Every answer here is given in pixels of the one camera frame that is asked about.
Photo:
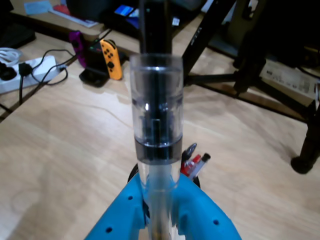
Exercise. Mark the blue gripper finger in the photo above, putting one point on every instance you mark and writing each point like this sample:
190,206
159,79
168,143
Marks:
205,217
125,212

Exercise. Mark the red retractable pen white grip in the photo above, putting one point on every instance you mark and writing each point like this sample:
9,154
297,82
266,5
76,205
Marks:
186,170

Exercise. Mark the clear stick pen black grip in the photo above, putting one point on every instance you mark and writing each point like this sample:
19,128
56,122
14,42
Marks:
206,157

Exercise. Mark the gray grip retractable pen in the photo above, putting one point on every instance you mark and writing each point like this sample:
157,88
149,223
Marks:
156,100

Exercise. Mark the black mesh pen holder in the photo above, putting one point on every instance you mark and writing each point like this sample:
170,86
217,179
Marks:
132,172

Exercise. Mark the black controller charging dock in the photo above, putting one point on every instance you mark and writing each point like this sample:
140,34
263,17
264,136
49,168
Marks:
92,76

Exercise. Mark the orange game controller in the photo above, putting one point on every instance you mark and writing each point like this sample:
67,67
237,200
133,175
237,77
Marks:
111,60

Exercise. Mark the white printed carton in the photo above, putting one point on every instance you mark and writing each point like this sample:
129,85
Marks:
287,80

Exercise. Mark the white power strip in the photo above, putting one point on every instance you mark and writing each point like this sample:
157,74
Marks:
47,65

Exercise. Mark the purple game controller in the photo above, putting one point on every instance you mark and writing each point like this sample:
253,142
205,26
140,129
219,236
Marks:
77,45

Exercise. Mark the black power plug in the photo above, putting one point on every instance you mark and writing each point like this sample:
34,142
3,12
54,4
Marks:
25,69
6,72

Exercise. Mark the black tripod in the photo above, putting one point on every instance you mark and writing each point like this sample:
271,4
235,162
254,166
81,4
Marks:
200,42

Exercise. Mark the blue printed packet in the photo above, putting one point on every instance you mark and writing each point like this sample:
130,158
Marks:
125,10

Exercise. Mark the black flat case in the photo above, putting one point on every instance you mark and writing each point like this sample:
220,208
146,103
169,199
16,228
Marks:
15,37

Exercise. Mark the light blue paper sheet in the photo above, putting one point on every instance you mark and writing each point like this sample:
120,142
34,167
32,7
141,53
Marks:
37,7

